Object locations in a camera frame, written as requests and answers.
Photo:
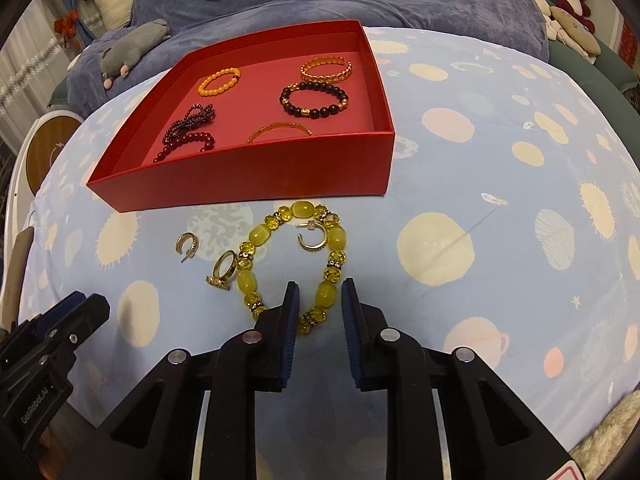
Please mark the red wall banner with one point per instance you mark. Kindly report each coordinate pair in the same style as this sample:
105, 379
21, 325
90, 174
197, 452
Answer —
630, 45

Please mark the cookie-shaped plush toy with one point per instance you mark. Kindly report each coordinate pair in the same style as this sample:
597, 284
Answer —
575, 30

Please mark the white small plush toy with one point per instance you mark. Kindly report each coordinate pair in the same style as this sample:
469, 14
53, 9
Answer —
540, 10

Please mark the white lace curtain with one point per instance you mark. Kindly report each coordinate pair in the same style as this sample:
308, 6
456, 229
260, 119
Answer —
25, 85

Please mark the gold hoop earring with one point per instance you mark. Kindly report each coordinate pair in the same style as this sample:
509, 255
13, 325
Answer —
312, 247
180, 247

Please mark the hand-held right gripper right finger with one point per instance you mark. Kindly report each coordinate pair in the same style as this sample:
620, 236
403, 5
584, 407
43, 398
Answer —
351, 340

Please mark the light blue planet-print sheet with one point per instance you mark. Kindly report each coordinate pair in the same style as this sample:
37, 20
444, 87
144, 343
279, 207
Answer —
500, 185

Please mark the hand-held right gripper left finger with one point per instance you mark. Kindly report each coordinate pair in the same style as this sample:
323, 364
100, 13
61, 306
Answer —
290, 340

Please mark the grey plush toy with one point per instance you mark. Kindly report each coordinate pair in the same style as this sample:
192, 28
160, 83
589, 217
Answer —
135, 42

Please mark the round wooden white stand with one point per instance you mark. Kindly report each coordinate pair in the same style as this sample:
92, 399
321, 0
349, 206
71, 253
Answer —
47, 155

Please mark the red cardboard box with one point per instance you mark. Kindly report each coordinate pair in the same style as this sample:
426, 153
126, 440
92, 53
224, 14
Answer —
250, 175

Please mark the white fluffy blanket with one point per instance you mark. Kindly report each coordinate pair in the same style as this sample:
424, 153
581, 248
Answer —
610, 440

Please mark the green bed frame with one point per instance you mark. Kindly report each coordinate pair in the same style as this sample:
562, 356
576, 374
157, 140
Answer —
615, 70

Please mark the red ribbon bow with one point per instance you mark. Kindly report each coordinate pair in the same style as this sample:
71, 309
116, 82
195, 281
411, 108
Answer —
66, 24

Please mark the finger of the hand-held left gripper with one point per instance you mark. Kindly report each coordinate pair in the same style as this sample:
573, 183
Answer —
87, 317
62, 307

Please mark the thin gold bangle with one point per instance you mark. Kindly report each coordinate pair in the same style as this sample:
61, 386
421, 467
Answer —
280, 125

